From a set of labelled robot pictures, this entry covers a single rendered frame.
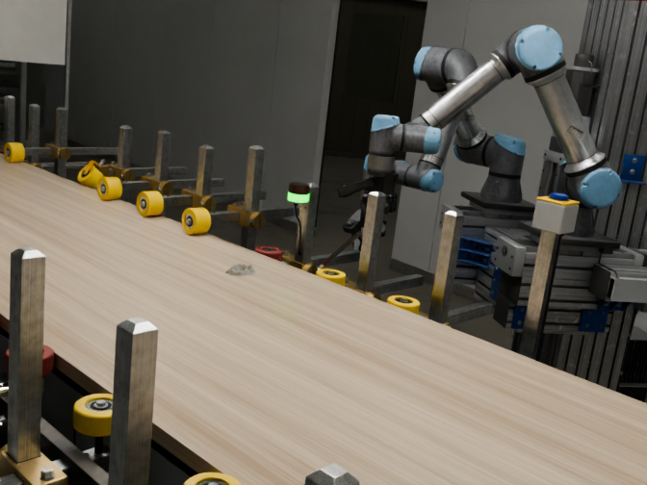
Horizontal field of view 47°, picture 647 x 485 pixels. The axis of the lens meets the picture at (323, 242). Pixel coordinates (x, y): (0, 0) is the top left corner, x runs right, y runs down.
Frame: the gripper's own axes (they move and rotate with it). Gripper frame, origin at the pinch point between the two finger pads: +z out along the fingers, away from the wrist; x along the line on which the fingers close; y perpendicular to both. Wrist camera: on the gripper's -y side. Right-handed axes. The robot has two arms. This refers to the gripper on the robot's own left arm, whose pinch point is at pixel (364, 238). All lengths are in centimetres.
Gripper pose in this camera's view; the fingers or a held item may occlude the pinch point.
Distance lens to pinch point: 217.1
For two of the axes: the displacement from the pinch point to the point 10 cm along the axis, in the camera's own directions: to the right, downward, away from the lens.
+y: 9.1, 1.9, -3.7
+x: 4.0, -1.7, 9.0
